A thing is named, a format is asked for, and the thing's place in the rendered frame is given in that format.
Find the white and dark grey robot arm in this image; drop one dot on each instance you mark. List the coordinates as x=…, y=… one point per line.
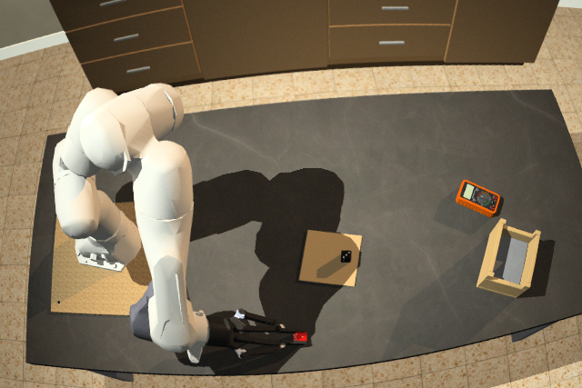
x=122, y=132

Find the orange digital multimeter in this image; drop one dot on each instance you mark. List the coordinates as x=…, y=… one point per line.
x=478, y=198

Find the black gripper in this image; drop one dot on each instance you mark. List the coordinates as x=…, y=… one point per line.
x=219, y=334

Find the black die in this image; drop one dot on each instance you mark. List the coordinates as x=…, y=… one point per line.
x=345, y=256

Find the tan flat mat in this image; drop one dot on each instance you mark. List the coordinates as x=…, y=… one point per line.
x=322, y=258

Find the wooden crate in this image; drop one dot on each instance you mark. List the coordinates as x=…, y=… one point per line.
x=514, y=257

